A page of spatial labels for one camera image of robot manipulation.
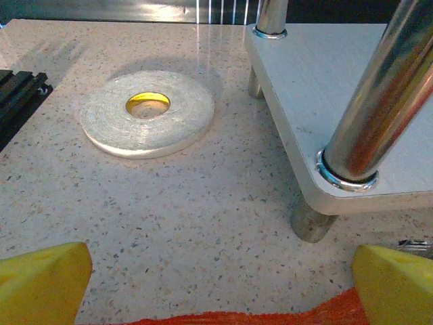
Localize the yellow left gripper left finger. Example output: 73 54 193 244
0 242 93 325

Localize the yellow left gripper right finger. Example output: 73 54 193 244
351 244 433 325

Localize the orange pasta bag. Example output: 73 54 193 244
76 287 371 325

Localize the white adhesive tape roll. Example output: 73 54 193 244
80 70 216 160

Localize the black aluminium extrusion bar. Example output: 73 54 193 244
0 69 54 152

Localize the chrome shelf post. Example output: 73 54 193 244
248 0 288 99
290 0 433 244

